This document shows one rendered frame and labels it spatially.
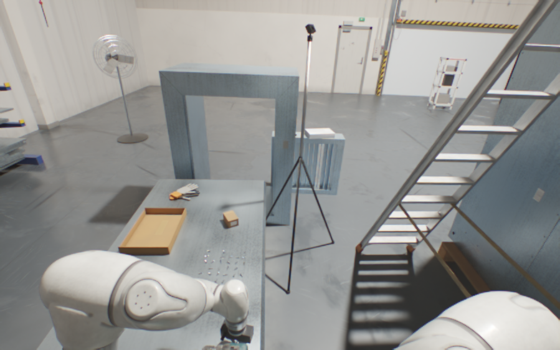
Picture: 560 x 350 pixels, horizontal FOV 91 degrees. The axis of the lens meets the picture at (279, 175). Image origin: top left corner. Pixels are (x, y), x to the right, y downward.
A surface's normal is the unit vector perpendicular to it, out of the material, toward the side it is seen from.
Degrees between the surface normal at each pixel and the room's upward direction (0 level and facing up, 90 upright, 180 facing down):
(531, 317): 12
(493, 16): 90
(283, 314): 0
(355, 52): 90
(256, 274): 0
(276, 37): 90
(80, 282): 36
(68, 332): 68
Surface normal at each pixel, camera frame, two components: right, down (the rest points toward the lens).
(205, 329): 0.04, -0.89
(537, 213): -1.00, -0.04
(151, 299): 0.05, -0.38
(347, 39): -0.02, 0.46
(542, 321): 0.31, -0.72
